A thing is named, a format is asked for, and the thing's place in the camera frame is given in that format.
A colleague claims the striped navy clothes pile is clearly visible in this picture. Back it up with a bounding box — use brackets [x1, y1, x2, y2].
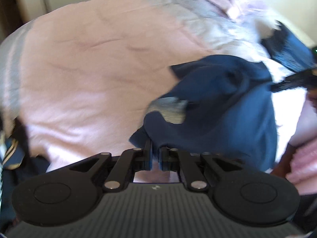
[1, 118, 49, 234]

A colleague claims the pink quilted bedspread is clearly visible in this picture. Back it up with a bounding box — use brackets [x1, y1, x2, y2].
[0, 0, 317, 179]

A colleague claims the dark blue striped garment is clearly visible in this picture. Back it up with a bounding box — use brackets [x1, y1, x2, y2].
[261, 22, 316, 73]

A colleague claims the person's hand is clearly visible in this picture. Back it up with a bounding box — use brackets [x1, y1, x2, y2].
[306, 69, 317, 112]

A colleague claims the navy blue garment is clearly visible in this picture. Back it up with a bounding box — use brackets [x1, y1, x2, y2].
[130, 55, 277, 171]

